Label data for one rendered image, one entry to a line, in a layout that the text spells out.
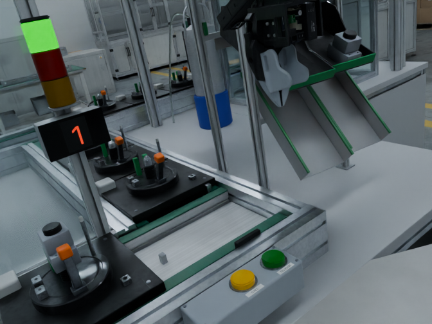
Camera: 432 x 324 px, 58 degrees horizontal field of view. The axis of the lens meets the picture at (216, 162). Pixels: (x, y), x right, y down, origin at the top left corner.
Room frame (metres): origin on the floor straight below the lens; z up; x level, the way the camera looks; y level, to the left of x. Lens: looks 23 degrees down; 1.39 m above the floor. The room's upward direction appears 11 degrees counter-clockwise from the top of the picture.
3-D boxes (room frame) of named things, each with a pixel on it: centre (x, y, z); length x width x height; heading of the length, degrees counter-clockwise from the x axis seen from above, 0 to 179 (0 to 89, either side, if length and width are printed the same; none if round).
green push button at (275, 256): (0.55, -0.07, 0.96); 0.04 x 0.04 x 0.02
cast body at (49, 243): (0.59, 0.30, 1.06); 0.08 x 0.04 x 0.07; 32
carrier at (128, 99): (2.15, 0.32, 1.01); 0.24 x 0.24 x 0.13; 33
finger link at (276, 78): (0.57, -0.11, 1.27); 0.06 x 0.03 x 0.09; 33
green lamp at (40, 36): (0.74, 0.26, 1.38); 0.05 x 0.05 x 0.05
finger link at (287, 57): (0.59, -0.14, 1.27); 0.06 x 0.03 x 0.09; 33
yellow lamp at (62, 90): (0.74, 0.26, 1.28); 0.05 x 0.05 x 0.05
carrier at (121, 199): (0.96, 0.18, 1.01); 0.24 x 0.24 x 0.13; 33
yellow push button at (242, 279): (0.52, -0.01, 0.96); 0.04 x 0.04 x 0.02
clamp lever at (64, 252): (0.54, 0.27, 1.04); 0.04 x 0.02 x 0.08; 33
